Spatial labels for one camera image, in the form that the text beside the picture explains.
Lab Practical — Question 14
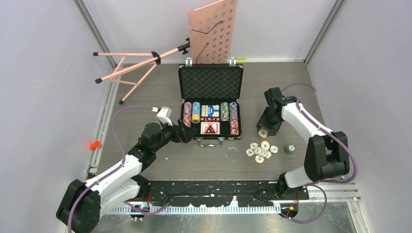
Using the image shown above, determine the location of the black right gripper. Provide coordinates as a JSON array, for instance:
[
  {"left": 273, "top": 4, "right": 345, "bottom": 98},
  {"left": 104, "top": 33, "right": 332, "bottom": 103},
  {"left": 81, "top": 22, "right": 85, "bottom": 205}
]
[{"left": 256, "top": 106, "right": 283, "bottom": 137}]

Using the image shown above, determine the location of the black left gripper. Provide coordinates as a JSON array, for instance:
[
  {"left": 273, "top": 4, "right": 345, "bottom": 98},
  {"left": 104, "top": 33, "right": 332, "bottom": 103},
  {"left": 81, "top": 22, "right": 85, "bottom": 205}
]
[{"left": 153, "top": 118, "right": 196, "bottom": 153}]

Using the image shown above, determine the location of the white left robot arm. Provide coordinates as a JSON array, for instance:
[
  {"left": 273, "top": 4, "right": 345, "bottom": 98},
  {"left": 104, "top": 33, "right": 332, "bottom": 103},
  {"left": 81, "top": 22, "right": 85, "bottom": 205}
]
[{"left": 56, "top": 120, "right": 197, "bottom": 233}]

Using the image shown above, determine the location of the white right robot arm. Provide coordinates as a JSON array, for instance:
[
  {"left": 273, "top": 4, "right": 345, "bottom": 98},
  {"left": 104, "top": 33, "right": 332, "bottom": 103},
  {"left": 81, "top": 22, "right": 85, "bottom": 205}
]
[{"left": 257, "top": 87, "right": 351, "bottom": 199}]

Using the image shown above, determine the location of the blue Texas Hold'em card deck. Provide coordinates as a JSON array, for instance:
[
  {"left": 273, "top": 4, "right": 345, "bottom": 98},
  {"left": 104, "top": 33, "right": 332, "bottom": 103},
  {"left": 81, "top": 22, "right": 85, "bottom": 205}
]
[{"left": 201, "top": 105, "right": 220, "bottom": 117}]

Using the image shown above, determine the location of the yellow chip stack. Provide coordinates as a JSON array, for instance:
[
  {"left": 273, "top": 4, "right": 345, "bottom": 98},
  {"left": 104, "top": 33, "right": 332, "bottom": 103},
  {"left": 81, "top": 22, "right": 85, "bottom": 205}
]
[{"left": 191, "top": 114, "right": 201, "bottom": 124}]

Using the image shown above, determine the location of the dark red chip stack left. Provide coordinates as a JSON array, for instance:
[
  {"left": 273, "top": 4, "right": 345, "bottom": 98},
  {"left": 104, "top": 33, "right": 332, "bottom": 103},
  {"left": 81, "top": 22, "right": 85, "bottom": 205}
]
[{"left": 182, "top": 114, "right": 191, "bottom": 128}]

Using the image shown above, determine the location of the triangular all in button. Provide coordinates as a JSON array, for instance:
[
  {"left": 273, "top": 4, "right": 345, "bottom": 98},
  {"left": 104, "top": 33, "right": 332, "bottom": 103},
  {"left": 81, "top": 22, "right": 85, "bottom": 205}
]
[{"left": 202, "top": 124, "right": 217, "bottom": 134}]

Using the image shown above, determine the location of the red backed card deck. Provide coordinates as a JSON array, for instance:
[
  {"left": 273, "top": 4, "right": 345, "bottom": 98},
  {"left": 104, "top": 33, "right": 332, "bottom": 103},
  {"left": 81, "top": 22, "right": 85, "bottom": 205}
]
[{"left": 200, "top": 122, "right": 220, "bottom": 135}]

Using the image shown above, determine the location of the purple poker chip stack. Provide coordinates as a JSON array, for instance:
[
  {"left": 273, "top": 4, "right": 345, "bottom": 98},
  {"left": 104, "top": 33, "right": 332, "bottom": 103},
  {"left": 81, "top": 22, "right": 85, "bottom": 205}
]
[{"left": 183, "top": 101, "right": 192, "bottom": 116}]

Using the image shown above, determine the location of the light blue chip stack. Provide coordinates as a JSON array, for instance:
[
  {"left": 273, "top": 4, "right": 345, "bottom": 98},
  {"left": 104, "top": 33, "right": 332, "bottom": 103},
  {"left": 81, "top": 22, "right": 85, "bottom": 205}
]
[{"left": 192, "top": 102, "right": 201, "bottom": 115}]

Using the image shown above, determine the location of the pile of loose poker chips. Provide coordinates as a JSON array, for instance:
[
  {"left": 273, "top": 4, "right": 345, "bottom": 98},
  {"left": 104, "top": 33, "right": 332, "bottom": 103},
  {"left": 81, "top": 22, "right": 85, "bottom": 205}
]
[{"left": 245, "top": 141, "right": 279, "bottom": 164}]

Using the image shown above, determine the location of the green chip on table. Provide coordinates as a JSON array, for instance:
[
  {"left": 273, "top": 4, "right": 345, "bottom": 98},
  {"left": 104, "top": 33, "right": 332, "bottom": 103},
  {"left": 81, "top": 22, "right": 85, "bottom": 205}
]
[{"left": 284, "top": 144, "right": 296, "bottom": 154}]

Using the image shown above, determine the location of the red chip stack right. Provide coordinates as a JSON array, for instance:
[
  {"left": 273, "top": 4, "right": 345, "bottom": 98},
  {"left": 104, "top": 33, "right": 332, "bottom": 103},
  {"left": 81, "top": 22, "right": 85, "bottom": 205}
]
[{"left": 230, "top": 119, "right": 239, "bottom": 130}]

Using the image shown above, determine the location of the lower red chip stack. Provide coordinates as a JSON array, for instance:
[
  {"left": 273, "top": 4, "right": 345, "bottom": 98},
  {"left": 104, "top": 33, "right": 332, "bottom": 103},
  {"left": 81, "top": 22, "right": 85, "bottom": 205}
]
[{"left": 230, "top": 129, "right": 240, "bottom": 135}]

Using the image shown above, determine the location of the blue orange chip stack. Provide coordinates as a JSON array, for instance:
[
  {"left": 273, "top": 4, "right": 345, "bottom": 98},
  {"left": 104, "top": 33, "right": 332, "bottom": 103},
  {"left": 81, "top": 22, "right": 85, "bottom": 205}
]
[{"left": 229, "top": 102, "right": 238, "bottom": 121}]

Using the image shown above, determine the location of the black aluminium poker case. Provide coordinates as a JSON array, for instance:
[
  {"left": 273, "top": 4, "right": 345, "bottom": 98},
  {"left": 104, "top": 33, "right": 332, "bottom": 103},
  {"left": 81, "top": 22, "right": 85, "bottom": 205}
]
[{"left": 178, "top": 64, "right": 244, "bottom": 142}]

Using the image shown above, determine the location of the green chip stack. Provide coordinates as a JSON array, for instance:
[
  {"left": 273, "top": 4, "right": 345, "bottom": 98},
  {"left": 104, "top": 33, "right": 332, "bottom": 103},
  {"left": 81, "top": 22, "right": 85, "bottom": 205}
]
[{"left": 220, "top": 102, "right": 229, "bottom": 121}]

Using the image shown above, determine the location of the clear acrylic dealer disc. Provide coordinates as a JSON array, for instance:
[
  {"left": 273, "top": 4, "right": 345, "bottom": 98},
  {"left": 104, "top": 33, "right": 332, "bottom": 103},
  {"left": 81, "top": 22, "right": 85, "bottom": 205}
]
[{"left": 225, "top": 147, "right": 240, "bottom": 161}]

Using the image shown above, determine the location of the pink perforated music stand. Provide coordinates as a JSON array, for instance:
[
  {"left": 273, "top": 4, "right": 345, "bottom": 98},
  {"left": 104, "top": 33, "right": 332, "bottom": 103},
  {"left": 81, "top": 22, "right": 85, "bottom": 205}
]
[{"left": 93, "top": 0, "right": 238, "bottom": 104}]

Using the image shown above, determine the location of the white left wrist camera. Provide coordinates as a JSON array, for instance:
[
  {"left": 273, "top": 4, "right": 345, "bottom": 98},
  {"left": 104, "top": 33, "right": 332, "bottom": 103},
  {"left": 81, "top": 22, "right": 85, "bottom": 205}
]
[{"left": 152, "top": 106, "right": 173, "bottom": 126}]

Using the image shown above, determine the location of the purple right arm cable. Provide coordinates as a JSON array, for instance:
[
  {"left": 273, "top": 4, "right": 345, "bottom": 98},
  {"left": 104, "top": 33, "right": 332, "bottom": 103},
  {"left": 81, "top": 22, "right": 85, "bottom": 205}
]
[{"left": 281, "top": 82, "right": 358, "bottom": 223}]

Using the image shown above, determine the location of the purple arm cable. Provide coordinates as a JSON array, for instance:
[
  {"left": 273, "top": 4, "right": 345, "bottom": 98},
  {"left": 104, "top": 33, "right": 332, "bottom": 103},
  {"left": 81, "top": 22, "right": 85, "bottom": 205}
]
[
  {"left": 281, "top": 82, "right": 358, "bottom": 223},
  {"left": 68, "top": 106, "right": 173, "bottom": 233}
]

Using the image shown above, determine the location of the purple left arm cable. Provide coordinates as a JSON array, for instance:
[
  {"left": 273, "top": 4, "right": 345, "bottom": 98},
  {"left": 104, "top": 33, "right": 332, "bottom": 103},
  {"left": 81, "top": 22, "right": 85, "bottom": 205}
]
[{"left": 68, "top": 106, "right": 173, "bottom": 233}]

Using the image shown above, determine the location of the orange clip on rail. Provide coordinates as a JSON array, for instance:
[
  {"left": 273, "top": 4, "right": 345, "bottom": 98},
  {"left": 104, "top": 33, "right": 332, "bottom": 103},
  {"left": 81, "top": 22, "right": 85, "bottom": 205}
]
[{"left": 89, "top": 140, "right": 100, "bottom": 150}]

